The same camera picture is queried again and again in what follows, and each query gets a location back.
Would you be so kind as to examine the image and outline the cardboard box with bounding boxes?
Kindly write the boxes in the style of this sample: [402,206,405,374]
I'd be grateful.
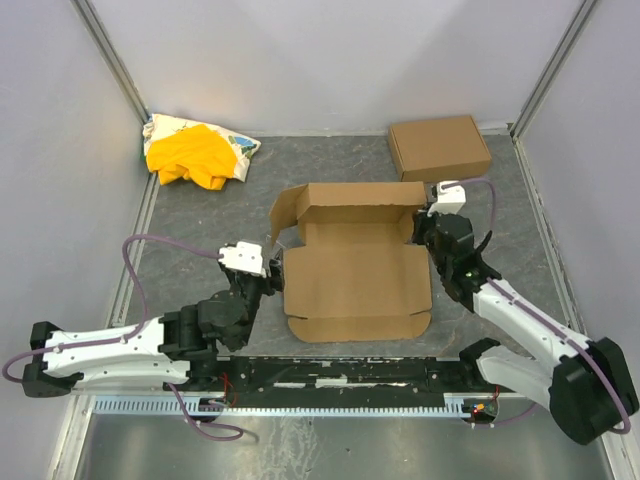
[270,182,432,343]
[388,115,492,183]

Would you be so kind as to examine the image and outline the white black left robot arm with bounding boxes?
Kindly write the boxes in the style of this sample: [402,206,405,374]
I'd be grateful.
[20,256,284,398]

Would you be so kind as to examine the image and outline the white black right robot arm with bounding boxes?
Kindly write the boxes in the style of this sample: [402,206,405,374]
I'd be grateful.
[412,209,639,445]

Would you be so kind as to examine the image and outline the folded closed cardboard box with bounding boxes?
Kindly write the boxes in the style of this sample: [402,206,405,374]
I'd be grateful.
[388,115,492,183]

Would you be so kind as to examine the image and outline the yellow cloth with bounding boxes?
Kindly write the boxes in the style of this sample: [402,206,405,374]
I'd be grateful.
[146,125,238,190]

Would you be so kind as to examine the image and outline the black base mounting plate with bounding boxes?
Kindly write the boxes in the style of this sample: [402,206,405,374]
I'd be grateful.
[162,353,520,396]

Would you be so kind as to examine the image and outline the floral patterned cloth bag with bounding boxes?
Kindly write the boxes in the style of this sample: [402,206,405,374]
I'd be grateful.
[142,113,261,182]

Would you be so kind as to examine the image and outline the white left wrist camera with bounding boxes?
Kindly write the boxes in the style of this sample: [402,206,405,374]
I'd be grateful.
[218,241,267,277]

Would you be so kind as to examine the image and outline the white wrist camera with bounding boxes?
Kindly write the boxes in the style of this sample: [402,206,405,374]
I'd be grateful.
[218,241,267,277]
[427,181,466,216]

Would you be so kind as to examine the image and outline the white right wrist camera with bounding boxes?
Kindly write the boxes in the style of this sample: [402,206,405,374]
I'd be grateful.
[427,181,466,216]

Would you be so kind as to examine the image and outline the aluminium frame rail front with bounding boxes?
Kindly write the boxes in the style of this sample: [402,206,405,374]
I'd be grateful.
[70,347,552,401]

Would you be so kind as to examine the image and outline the light blue cable duct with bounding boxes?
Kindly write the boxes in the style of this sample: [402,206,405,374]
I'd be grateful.
[92,392,474,417]

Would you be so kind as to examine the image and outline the right aluminium corner post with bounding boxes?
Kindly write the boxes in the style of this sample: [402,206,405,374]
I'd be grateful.
[509,0,600,139]

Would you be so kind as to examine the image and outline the aluminium corner post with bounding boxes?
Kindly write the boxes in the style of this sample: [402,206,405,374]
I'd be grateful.
[509,0,600,139]
[70,0,150,124]

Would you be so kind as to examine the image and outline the left aluminium corner post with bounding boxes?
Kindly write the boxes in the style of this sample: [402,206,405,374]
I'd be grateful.
[70,0,150,124]

